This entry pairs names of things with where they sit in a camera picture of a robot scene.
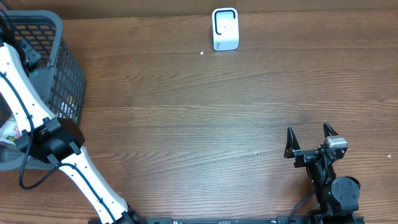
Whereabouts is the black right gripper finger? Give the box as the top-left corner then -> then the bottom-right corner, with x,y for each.
285,126 -> 301,152
323,122 -> 338,138

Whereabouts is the cup noodles container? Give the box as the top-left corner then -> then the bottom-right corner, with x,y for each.
1,115 -> 22,147

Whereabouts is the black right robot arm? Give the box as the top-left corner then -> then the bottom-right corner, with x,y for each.
284,122 -> 363,223

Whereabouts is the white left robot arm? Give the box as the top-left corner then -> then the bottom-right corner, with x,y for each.
1,43 -> 145,223

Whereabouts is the white barcode scanner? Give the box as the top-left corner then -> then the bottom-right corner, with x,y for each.
211,7 -> 239,51

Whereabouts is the grey plastic shopping basket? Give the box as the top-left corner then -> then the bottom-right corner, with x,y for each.
1,10 -> 86,171

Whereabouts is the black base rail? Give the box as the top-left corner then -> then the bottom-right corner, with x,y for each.
88,216 -> 366,224

